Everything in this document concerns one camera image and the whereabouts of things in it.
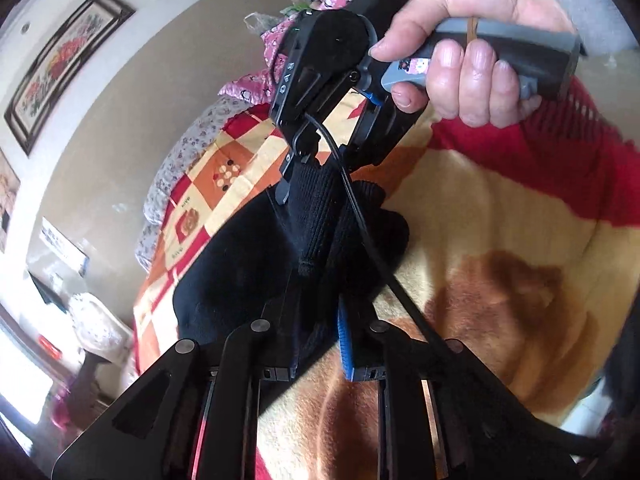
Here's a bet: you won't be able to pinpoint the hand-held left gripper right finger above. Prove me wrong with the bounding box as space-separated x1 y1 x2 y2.
336 292 581 480

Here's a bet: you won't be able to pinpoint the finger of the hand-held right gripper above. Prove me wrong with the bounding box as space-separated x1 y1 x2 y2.
277 110 326 207
345 87 401 171

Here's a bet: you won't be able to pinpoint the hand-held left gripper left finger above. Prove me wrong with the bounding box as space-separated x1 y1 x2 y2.
51 260 303 480

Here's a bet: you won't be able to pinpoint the black pants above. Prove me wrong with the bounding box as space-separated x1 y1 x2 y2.
172 162 411 381

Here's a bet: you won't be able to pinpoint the person's right forearm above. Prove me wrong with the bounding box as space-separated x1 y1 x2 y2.
540 0 640 56

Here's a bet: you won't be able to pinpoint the clear plastic bag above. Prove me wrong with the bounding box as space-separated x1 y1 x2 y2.
243 10 281 36

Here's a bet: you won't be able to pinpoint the pink penguin print quilt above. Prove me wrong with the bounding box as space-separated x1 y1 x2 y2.
217 0 396 106

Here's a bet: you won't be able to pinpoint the floral bed sheet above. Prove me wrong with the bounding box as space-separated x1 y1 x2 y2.
135 97 236 273

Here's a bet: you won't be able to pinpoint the orange red checkered blanket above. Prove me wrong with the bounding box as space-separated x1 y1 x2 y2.
131 80 640 480

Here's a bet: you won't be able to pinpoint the dark wooden desk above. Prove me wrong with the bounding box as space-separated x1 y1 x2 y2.
70 350 126 426

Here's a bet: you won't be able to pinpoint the purple cloth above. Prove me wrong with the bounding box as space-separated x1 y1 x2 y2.
50 390 76 426

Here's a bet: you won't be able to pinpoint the framed flower picture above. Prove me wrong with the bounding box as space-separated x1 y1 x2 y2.
4 0 137 157

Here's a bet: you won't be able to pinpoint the black cable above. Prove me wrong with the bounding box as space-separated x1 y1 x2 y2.
295 112 616 461

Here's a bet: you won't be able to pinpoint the red wall sticker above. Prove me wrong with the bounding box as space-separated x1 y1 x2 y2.
37 337 63 361

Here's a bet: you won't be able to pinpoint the wall calendar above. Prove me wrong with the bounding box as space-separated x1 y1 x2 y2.
40 217 91 278

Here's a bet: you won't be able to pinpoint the wall photo poster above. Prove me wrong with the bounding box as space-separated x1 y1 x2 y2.
0 149 22 253

